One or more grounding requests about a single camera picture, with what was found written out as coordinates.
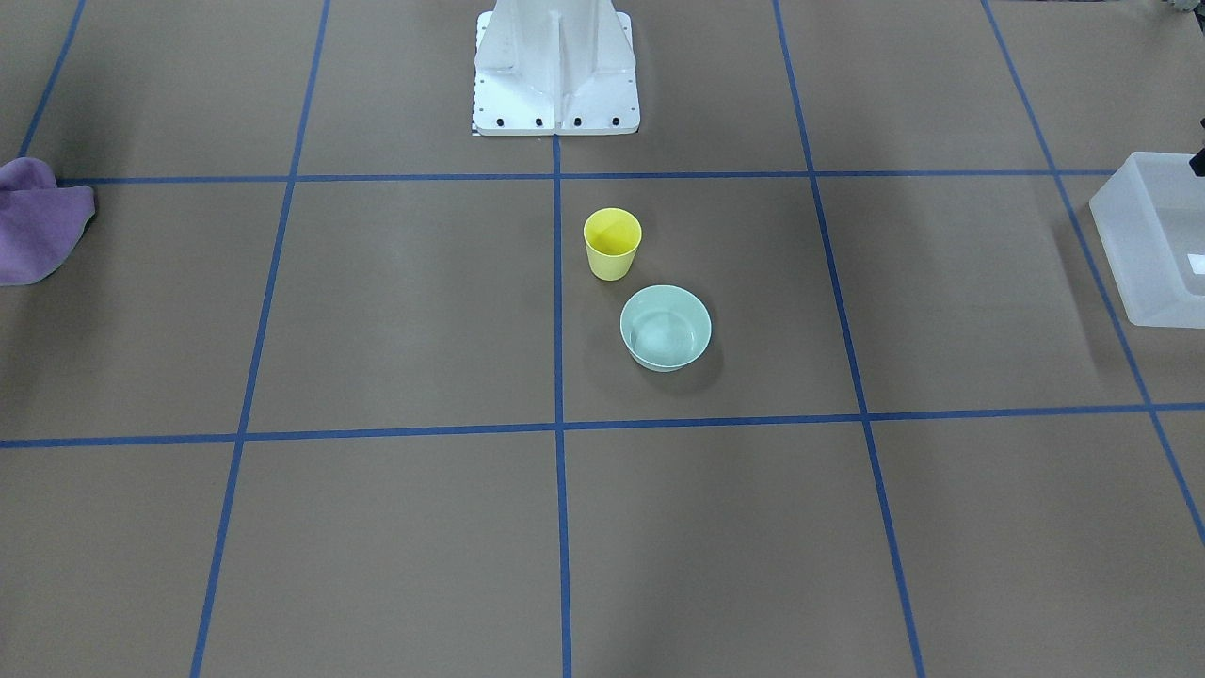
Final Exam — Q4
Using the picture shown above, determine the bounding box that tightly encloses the yellow plastic cup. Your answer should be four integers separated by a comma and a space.
584, 207, 643, 282

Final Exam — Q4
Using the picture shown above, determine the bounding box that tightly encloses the light green bowl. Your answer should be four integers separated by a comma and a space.
619, 284, 712, 373

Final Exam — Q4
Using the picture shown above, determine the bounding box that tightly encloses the translucent white plastic bin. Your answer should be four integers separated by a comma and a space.
1089, 152, 1204, 328

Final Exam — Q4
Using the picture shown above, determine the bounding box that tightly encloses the purple fleece cloth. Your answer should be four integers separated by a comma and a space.
1, 157, 96, 287

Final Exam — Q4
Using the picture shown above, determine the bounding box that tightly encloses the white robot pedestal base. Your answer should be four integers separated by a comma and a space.
471, 1, 641, 137

